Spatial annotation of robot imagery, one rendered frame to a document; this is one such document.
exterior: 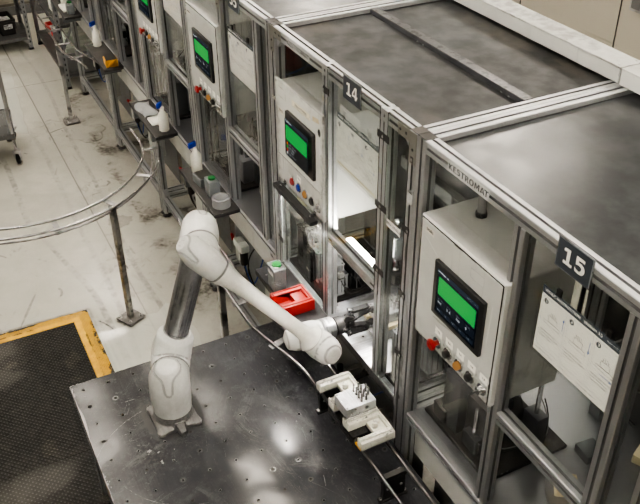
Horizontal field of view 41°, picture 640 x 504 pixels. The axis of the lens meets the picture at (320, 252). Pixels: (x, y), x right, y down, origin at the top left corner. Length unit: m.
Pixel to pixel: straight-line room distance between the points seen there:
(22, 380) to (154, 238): 1.48
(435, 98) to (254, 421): 1.49
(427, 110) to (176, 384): 1.43
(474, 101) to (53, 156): 4.73
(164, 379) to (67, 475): 1.15
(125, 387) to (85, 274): 1.98
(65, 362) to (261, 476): 1.94
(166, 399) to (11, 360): 1.82
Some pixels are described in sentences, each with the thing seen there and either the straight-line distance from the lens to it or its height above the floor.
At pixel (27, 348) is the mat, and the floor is 0.01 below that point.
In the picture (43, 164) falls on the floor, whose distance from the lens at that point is 6.96.
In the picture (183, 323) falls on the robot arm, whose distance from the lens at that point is 3.41.
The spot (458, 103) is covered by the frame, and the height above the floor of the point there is 2.01.
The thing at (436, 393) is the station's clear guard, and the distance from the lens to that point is 2.98.
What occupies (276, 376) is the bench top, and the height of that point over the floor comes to 0.68.
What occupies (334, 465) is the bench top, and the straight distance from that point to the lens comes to 3.32.
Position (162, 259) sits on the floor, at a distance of 5.61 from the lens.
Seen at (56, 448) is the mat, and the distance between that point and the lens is 4.48.
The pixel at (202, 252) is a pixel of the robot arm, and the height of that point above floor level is 1.47.
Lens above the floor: 3.18
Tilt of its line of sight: 35 degrees down
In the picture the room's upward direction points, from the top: straight up
